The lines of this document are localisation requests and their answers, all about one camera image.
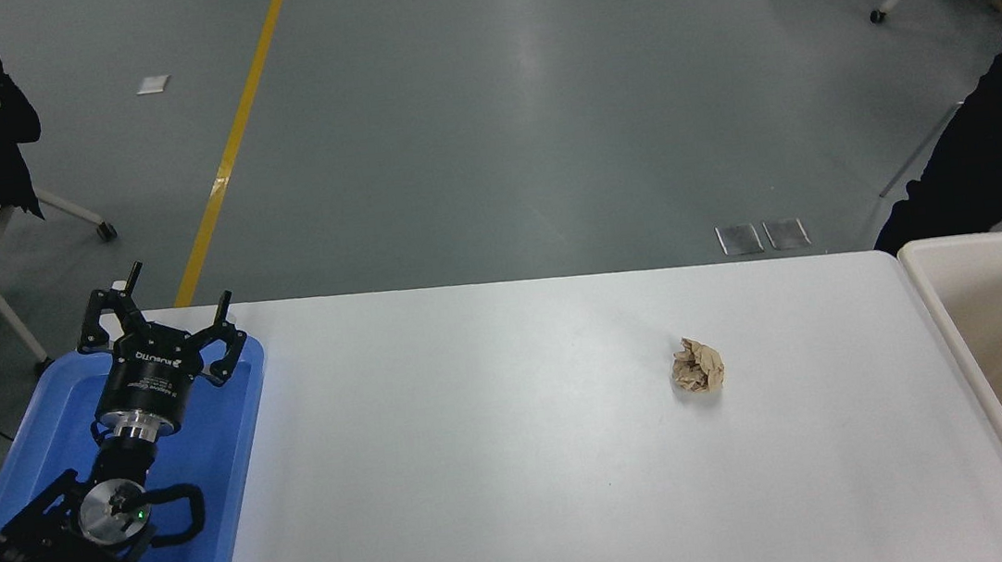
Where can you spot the crumpled tan paper ball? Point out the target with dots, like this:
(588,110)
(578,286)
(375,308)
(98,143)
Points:
(697,366)

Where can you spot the white frame office chair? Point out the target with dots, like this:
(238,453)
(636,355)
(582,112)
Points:
(70,213)

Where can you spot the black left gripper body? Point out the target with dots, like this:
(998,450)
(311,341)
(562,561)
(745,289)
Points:
(144,379)

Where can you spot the metal floor plate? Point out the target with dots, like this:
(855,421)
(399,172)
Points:
(740,239)
(787,233)

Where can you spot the blue plastic tray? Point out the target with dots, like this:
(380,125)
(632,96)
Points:
(220,441)

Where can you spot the standing person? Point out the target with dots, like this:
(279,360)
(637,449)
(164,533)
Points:
(981,156)

